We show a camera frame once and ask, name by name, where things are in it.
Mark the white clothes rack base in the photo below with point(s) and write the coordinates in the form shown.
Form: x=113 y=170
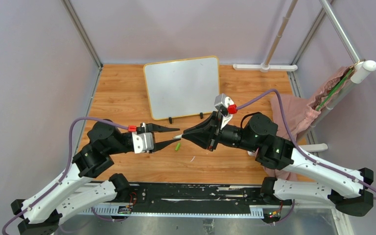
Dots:
x=265 y=68

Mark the yellow framed whiteboard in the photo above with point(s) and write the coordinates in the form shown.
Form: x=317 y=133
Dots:
x=182 y=88

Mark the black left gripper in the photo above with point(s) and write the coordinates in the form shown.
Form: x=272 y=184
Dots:
x=152 y=127

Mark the pink cloth shorts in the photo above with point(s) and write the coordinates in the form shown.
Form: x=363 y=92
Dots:
x=299 y=116

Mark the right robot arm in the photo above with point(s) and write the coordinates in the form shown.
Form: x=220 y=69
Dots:
x=343 y=188

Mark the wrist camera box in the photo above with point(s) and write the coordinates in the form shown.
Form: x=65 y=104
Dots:
x=143 y=143
x=221 y=103

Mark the white rack side foot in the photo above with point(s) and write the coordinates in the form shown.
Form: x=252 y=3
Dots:
x=309 y=148

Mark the silver clothes rack pole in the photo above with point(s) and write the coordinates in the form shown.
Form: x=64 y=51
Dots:
x=280 y=32

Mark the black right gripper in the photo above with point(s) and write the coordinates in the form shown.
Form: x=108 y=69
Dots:
x=205 y=138

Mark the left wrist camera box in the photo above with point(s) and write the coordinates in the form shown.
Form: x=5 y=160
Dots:
x=143 y=143

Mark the green clothes hanger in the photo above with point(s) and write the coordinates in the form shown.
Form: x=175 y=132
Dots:
x=331 y=87

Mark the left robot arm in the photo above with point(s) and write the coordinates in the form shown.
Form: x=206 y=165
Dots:
x=47 y=210

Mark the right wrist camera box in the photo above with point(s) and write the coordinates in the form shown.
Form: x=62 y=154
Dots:
x=221 y=103

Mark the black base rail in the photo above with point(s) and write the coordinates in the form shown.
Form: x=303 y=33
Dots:
x=196 y=198

